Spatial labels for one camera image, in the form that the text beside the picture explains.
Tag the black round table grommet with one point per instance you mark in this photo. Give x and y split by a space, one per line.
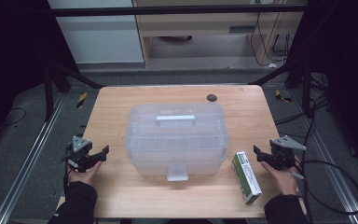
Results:
211 98

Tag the green and white medicine box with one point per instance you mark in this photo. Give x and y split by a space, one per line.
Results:
246 177

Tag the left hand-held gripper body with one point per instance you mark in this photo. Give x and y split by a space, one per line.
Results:
80 150

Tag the person's left hand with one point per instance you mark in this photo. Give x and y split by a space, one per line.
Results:
84 176

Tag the clear plastic storage box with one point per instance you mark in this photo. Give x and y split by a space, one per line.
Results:
175 140

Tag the black horizontal frame bar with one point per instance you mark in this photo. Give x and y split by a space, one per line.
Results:
167 11

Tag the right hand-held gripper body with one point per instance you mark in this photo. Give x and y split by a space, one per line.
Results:
284 152

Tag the light wooden desk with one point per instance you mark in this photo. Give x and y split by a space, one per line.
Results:
199 23

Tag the yellow and black floor tape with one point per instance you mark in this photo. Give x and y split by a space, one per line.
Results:
81 100
282 96

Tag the black metal stand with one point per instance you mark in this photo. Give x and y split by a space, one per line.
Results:
48 93
306 90

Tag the white cabinet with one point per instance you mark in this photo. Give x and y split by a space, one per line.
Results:
99 37

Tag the black curtain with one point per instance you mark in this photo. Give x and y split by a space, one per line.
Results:
348 62
12 62

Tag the person's right hand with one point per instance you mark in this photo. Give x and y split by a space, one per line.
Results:
282 180

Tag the aluminium floor rail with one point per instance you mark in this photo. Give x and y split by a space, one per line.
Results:
28 161
332 174

